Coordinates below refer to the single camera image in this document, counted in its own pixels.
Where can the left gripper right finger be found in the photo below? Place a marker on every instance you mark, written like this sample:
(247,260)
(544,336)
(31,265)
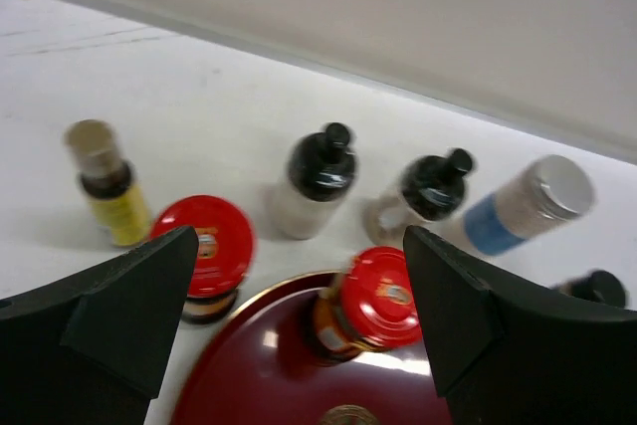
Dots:
(504,350)

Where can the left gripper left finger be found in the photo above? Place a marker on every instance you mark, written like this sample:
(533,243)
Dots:
(93,347)

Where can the black cap pepper jar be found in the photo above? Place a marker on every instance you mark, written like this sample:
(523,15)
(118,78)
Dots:
(597,286)

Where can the red lid sauce jar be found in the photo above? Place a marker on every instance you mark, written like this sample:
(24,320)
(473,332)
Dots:
(227,244)
(367,307)

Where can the yellow label small bottle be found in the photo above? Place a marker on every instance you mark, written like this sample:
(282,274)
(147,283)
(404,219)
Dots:
(109,182)

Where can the blue label silver lid jar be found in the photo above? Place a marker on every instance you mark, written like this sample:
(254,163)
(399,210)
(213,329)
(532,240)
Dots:
(551,192)

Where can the black cap brown spice bottle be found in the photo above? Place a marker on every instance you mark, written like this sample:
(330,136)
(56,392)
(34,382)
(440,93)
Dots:
(429,189)

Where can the black cap white salt bottle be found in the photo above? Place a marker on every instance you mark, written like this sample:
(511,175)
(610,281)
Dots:
(319,173)

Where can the round red lacquer tray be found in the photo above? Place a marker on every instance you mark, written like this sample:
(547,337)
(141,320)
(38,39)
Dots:
(258,369)

